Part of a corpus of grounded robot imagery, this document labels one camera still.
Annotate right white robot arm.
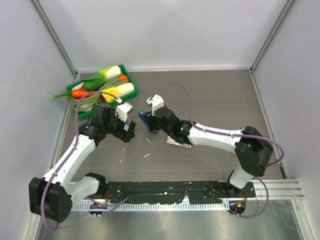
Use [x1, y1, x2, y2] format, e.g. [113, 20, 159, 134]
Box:
[142, 106, 274, 198]

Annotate blue black stapler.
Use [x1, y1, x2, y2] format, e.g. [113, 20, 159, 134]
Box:
[138, 110, 159, 134]

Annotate yellow white napa cabbage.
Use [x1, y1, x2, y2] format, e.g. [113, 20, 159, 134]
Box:
[102, 82, 135, 103]

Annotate red white staple box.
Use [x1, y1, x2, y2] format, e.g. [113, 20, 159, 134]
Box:
[166, 136, 192, 149]

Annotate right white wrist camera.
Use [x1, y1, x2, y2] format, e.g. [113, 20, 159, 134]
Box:
[146, 94, 165, 116]

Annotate small orange carrot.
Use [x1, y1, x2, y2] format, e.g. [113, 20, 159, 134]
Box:
[118, 74, 129, 82]

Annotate green long beans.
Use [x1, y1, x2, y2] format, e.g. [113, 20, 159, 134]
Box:
[66, 77, 127, 113]

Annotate green plastic tray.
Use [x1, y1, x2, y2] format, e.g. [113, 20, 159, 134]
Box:
[55, 64, 139, 120]

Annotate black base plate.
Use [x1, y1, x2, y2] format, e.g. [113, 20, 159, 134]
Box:
[104, 180, 256, 205]

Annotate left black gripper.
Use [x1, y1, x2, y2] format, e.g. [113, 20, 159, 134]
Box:
[103, 108, 135, 143]

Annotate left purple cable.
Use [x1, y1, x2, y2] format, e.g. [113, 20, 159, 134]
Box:
[40, 90, 129, 231]

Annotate purple cable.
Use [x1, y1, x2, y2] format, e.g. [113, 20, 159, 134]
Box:
[151, 82, 286, 218]
[40, 90, 129, 231]

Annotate white green bok choy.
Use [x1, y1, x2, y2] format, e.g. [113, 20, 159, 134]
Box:
[82, 65, 122, 92]

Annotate large orange carrot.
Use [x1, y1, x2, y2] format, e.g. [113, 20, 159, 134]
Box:
[71, 89, 96, 100]

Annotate white slotted cable duct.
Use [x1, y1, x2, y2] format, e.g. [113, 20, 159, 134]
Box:
[71, 201, 230, 212]

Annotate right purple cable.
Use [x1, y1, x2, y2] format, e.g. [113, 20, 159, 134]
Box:
[151, 82, 286, 218]

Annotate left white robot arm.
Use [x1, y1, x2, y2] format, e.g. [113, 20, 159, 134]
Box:
[28, 102, 136, 223]

